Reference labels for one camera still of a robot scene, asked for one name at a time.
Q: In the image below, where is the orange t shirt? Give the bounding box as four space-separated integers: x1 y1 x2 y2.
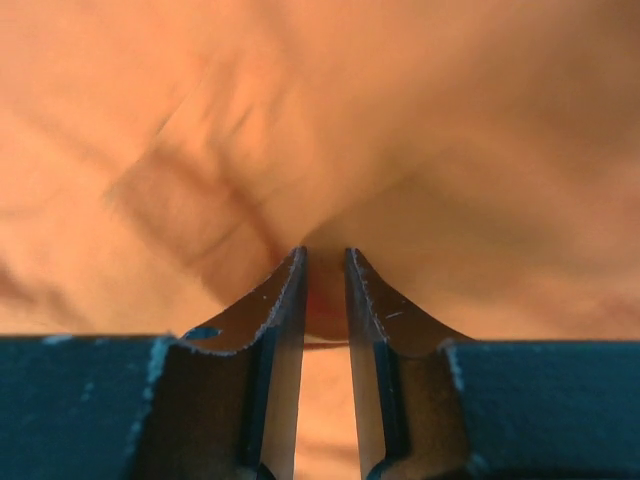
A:
1 1 639 479

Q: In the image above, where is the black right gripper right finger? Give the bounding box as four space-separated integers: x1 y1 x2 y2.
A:
344 248 483 479

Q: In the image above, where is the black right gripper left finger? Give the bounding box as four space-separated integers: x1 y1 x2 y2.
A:
127 247 307 479

